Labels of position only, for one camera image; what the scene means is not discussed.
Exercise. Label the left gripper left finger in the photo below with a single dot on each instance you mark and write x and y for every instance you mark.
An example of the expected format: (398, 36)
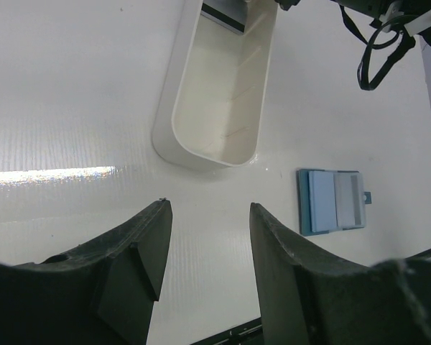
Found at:
(100, 292)

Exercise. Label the white oblong plastic tray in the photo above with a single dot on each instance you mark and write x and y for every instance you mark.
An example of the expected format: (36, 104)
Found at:
(210, 108)

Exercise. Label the silver VIP credit card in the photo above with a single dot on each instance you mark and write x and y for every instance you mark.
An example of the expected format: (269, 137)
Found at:
(349, 200)

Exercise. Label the silver credit card in tray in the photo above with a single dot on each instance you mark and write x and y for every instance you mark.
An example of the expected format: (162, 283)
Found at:
(231, 14)

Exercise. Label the blue card holder wallet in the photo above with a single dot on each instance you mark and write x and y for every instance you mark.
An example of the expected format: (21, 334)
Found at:
(316, 198)

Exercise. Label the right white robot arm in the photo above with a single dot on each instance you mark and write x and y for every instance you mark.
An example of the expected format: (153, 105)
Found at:
(391, 15)

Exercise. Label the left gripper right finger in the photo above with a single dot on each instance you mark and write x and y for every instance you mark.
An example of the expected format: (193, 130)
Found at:
(308, 295)

